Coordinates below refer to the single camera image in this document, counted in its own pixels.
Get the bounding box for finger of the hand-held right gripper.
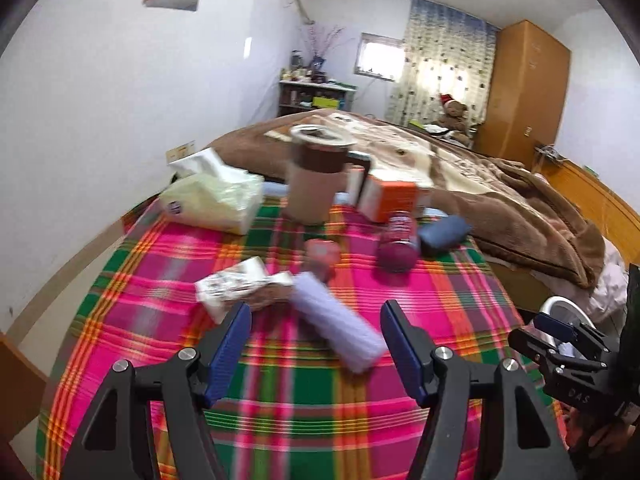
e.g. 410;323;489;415
532;312;601;348
507;327;566;367

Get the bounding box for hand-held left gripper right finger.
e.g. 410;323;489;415
380;300;581;480

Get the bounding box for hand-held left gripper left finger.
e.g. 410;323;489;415
60;301;252;480

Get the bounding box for white waste bin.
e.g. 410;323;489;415
535;296;593;356

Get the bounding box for printed paper wrapper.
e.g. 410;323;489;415
195;256;296;324

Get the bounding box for lavender ribbed plastic roll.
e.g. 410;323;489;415
291;271;391;374

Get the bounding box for person's right hand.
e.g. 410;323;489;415
565;405;640;467

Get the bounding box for pale pink bedsheet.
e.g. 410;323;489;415
592;237;632;313

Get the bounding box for pink green plaid cloth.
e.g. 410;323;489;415
35;195;571;480

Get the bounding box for pink plastic jar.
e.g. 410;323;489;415
376;211;420;274

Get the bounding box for blue grey pouch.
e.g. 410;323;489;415
417;214;473;257

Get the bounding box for pink round tape holder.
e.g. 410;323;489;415
305;238;341;281

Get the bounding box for brown fleece blanket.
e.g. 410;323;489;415
207;109;608;288

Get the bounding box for wooden bed footboard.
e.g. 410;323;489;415
542;157;640;271

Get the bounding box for yellow floral tissue pack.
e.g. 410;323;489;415
160;147;265;236

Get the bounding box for white and orange box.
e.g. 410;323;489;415
350;166;433;223

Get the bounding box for beige mug with brown band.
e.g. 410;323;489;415
282;124;373;226

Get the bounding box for wooden board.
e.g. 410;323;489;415
0;332;48;441

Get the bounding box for brown teddy bear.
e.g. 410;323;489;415
437;94;473;143

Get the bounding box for wooden wardrobe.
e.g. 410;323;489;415
472;20;572;168

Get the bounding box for cluttered white shelf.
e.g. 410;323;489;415
277;79;358;117

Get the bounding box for floral curtain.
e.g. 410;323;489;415
387;0;501;128

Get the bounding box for small window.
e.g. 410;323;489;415
354;32;405;81

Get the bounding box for dried branches in vase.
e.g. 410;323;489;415
300;22;346;61

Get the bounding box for beige wall socket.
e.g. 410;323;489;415
166;142;196;163

